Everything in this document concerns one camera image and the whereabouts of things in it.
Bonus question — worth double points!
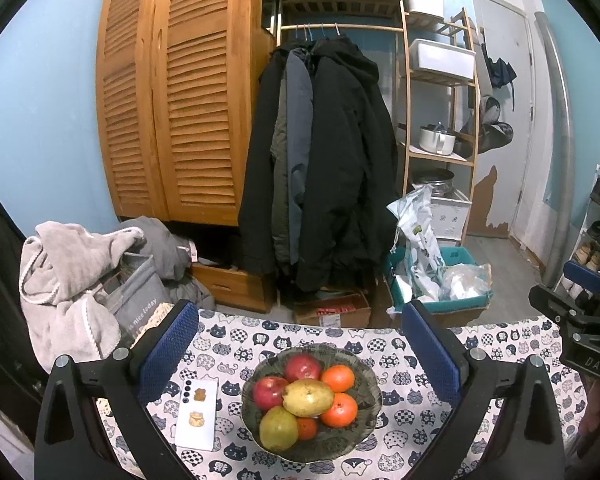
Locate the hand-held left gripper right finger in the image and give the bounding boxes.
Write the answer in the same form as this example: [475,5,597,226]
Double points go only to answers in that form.
[401,300,567,480]

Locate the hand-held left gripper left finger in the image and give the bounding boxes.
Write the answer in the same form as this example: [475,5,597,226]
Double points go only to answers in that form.
[34,299,201,480]

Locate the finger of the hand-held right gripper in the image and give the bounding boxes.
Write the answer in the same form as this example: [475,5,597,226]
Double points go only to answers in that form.
[564,260,600,307]
[528,284,588,326]

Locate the orange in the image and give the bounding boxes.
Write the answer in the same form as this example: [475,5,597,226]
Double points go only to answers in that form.
[321,392,359,428]
[321,364,356,393]

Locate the red apple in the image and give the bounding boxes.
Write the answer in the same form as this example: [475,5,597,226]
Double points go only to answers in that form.
[285,353,323,383]
[252,376,290,412]

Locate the green glass bowl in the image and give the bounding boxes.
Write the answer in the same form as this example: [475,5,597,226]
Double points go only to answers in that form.
[241,344,383,463]

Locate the yellow pear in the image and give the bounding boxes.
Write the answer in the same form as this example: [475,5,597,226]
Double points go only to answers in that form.
[282,379,335,418]

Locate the green pear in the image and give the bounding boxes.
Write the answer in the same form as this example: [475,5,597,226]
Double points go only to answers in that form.
[259,406,300,452]

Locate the small tangerine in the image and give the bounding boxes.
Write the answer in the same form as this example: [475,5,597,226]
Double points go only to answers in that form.
[296,416,320,442]

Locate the row of shoes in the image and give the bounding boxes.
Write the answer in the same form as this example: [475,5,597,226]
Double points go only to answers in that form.
[572,149,600,281]

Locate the large cardboard box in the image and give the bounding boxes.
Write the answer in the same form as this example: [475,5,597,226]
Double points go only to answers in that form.
[380,280,486,328]

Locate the grey fabric storage bag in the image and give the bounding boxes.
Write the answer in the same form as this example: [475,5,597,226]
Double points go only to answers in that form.
[97,254,173,346]

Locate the cat print tablecloth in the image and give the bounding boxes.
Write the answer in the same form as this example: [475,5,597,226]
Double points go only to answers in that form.
[96,307,568,480]

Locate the shoe rack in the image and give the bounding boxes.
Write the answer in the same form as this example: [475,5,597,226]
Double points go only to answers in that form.
[555,165,600,301]

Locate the clear plastic bag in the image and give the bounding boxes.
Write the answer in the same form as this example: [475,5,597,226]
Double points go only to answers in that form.
[440,263,493,301]

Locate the white smartphone with stickers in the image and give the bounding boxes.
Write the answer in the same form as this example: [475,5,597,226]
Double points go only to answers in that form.
[174,379,219,452]

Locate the wooden drawer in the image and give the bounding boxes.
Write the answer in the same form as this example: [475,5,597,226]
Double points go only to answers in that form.
[190,262,276,313]

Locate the cardboard box with red packets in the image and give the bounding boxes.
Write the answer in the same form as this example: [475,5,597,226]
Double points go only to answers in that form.
[293,290,372,328]

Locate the teal plastic basket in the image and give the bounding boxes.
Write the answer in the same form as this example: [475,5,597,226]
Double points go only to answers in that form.
[386,246,495,315]

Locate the grey clothes pile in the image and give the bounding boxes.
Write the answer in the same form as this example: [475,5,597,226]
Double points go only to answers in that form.
[117,216,216,311]

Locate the white printed plastic bag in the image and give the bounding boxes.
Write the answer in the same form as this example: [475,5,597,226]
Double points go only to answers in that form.
[386,184,446,301]

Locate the grey metal pipe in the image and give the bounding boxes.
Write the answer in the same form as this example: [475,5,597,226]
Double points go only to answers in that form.
[534,11,577,286]

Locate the white printed drawer box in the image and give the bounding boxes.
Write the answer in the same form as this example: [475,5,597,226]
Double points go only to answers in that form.
[430,189,473,241]

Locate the white door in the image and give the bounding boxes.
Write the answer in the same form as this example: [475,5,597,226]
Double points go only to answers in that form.
[467,0,536,238]

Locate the steel pot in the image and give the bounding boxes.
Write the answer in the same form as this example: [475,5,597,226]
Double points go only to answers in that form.
[412,169,456,196]

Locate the grey hanging bag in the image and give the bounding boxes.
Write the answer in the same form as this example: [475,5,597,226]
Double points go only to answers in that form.
[477,95,515,153]

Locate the black pan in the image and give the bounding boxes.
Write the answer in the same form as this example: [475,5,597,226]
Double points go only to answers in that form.
[455,131,477,158]

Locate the black jacket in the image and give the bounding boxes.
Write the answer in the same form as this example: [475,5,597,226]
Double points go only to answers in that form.
[237,45,288,276]

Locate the white cooking pot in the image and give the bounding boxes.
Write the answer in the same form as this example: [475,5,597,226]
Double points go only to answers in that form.
[419,122,458,155]

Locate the black hooded coat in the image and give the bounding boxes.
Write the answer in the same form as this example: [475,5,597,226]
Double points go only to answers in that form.
[295,37,398,293]

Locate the dark blue umbrella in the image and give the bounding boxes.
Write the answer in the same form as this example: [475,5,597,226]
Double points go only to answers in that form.
[480,42,518,111]

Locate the wooden shelf rack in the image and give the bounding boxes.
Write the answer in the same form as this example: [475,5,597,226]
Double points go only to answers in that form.
[397,0,481,246]

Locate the wooden louvered wardrobe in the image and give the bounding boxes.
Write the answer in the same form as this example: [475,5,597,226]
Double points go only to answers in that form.
[95,0,276,226]

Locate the grey jacket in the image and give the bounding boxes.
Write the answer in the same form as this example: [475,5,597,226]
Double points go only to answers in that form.
[272,47,313,266]

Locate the white storage box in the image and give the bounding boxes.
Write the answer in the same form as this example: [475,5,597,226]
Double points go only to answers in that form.
[410,39,477,81]

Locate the wooden clothes rail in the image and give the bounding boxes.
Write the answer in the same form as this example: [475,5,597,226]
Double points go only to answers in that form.
[275,0,406,36]

